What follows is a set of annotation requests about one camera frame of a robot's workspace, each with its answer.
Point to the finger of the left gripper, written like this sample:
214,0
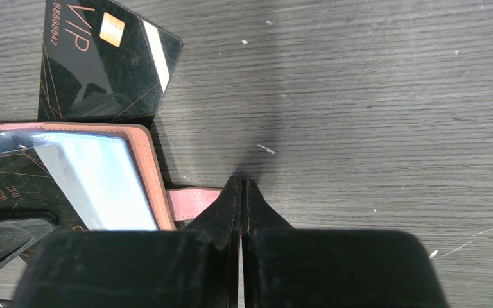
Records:
20,230

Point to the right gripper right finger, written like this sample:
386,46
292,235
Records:
285,266

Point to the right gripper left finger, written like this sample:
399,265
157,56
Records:
196,266

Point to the brown leather card holder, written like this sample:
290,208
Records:
166,206

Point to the black credit card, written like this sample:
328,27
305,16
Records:
102,63

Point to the black card right bin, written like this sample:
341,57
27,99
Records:
27,183

